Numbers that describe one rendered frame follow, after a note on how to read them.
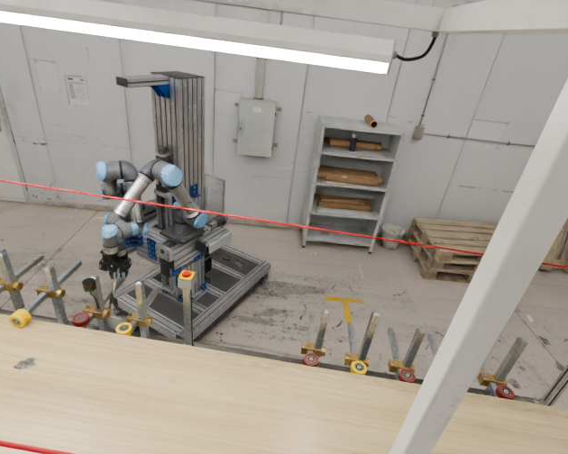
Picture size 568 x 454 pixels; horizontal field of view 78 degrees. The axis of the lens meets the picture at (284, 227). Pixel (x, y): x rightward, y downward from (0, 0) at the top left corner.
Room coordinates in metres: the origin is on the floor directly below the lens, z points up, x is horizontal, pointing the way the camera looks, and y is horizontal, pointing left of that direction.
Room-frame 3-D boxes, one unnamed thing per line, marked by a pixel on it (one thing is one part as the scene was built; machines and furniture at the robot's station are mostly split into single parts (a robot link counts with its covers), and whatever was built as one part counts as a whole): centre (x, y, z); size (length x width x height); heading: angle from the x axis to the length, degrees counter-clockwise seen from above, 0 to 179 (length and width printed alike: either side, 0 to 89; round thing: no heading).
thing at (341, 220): (4.01, -0.69, 0.78); 0.90 x 0.45 x 1.55; 94
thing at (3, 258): (1.46, 1.47, 0.93); 0.04 x 0.04 x 0.48; 88
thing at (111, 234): (1.55, 0.91, 1.31); 0.09 x 0.08 x 0.11; 148
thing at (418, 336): (1.37, -0.77, 0.87); 0.04 x 0.04 x 0.48; 88
